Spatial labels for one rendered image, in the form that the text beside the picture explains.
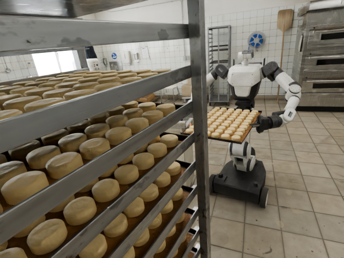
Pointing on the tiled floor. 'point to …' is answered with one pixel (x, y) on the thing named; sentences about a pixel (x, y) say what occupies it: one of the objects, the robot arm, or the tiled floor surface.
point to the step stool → (171, 92)
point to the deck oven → (320, 56)
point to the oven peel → (283, 23)
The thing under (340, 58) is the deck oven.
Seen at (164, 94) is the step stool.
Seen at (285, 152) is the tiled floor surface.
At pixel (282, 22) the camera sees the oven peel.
